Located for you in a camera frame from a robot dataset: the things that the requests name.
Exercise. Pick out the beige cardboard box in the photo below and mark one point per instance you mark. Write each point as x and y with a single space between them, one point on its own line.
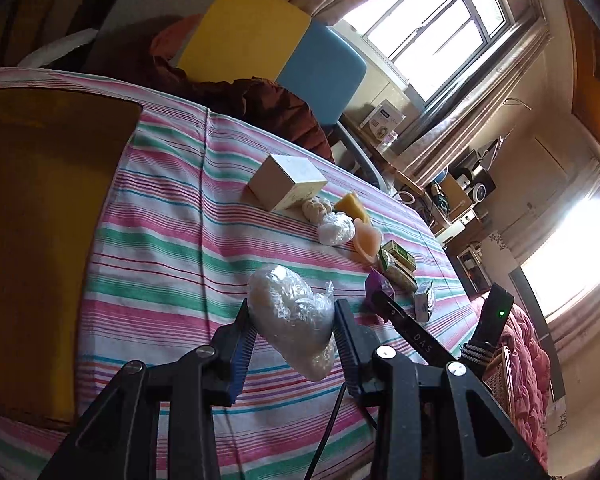
283 182

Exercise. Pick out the window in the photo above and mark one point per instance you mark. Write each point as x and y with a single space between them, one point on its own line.
424 45

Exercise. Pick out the yellow sponge block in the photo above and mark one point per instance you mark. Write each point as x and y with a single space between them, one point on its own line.
351 205

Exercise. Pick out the grey yellow blue chair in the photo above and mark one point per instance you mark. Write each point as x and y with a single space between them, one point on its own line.
237 39

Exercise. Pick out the purple packet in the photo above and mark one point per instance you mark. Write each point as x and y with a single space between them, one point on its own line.
376 282

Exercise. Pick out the pink makeup sponge bottle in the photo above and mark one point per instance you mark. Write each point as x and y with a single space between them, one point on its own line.
367 241

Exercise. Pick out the white product box on desk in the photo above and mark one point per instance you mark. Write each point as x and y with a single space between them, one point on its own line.
382 120

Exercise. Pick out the wooden desk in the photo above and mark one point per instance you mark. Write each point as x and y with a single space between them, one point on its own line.
446 208

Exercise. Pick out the dark red jacket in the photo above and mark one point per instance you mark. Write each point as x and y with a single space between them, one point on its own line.
141 54

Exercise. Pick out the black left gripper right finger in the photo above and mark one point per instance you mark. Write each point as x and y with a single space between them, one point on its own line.
356 346

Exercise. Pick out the small white blue carton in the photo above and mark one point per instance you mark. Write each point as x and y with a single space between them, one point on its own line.
424 302

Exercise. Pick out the pink quilt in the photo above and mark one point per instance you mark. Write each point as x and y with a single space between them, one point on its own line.
531 381

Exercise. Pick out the striped bed sheet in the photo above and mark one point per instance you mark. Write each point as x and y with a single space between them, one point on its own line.
179 238

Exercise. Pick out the beige curtain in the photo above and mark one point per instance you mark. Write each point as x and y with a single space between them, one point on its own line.
424 136

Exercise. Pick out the clear plastic bag bundle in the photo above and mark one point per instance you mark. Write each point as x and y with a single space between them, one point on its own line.
294 319

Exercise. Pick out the gold and maroon box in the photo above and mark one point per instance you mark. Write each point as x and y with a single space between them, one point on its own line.
59 150

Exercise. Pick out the green essential oil box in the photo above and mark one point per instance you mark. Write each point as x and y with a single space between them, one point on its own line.
400 254

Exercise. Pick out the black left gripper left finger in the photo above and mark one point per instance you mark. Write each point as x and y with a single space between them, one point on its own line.
225 373

